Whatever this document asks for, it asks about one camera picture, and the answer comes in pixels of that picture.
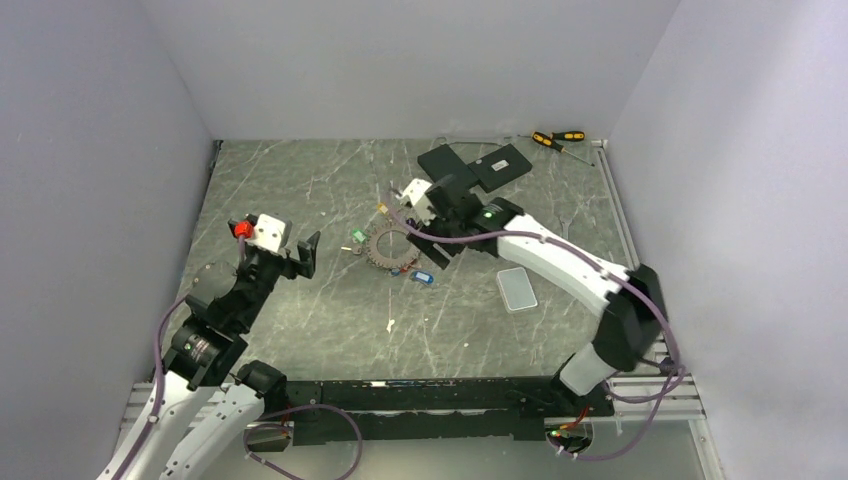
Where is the blue tagged key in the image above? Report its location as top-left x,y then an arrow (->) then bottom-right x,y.
410,270 -> 434,285

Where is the metal keyring with keys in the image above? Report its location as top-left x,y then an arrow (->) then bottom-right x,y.
340,202 -> 420,276

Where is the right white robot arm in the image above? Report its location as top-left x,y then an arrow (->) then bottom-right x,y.
395,177 -> 668,415

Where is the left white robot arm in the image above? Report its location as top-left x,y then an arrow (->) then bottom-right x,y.
100,229 -> 321,479

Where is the large black box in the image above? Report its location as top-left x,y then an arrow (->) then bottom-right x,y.
417,145 -> 479,191

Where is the small black box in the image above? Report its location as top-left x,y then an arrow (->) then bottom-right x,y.
468,144 -> 532,193

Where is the grey rectangular tin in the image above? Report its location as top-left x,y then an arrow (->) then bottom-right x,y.
496,267 -> 538,313

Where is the orange black screwdriver front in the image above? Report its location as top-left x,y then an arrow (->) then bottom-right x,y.
530,130 -> 594,166

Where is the orange black screwdriver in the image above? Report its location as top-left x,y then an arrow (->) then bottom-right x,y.
530,130 -> 594,166
526,131 -> 586,143

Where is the silver wrench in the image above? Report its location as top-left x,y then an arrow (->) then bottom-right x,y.
558,215 -> 574,242

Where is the orange black screwdriver back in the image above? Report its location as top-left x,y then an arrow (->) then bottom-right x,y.
526,131 -> 586,143

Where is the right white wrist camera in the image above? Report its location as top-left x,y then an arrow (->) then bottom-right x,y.
396,178 -> 436,225

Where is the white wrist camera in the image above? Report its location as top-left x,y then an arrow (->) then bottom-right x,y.
396,178 -> 436,225
228,214 -> 292,253

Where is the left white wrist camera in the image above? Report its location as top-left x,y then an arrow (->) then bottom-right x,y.
228,214 -> 292,253

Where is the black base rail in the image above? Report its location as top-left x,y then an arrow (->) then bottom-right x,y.
264,376 -> 615,446

